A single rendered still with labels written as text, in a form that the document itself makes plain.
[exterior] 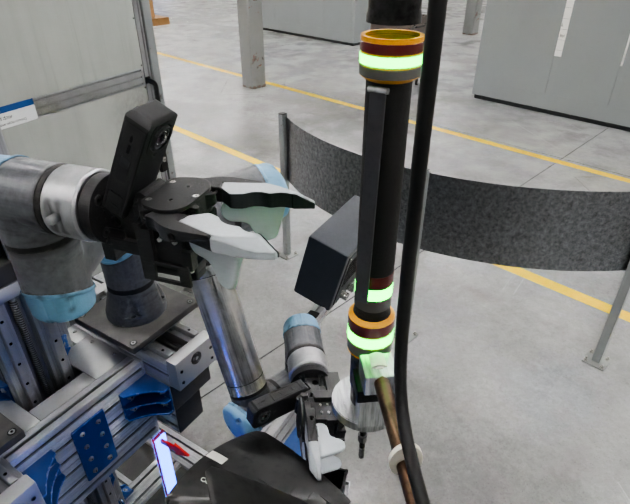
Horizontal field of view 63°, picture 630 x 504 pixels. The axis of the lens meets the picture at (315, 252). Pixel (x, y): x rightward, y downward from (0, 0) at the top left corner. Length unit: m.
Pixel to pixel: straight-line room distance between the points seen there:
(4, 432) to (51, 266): 0.66
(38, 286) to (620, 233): 2.35
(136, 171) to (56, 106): 1.94
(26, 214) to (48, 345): 0.82
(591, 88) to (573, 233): 4.26
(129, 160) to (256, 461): 0.54
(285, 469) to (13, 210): 0.53
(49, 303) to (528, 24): 6.51
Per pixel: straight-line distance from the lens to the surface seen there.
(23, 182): 0.58
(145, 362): 1.43
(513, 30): 6.93
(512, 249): 2.50
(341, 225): 1.30
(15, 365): 1.34
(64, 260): 0.63
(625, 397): 2.92
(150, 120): 0.46
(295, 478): 0.84
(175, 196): 0.49
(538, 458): 2.50
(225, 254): 0.43
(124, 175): 0.49
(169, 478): 0.99
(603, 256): 2.65
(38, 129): 2.37
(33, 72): 2.35
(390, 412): 0.44
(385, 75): 0.37
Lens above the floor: 1.88
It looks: 32 degrees down
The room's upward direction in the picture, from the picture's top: straight up
